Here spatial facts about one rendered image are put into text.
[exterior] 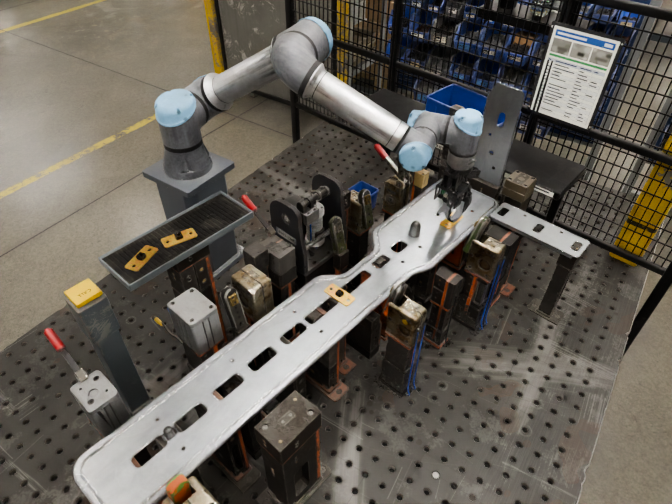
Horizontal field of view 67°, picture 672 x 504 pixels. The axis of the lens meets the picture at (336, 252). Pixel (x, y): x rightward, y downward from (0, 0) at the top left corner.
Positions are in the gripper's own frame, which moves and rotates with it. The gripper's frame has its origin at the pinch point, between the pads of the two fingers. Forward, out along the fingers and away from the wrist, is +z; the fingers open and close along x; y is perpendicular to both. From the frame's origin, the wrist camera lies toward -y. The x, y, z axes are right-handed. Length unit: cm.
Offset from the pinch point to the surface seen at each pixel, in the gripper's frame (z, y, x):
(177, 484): -10, 106, 10
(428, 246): 2.0, 14.5, 1.4
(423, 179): -2.6, -6.5, -15.8
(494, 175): -0.9, -26.6, -0.7
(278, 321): 1, 64, -10
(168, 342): 31, 78, -49
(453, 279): 2.8, 20.1, 13.8
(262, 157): 104, -82, -195
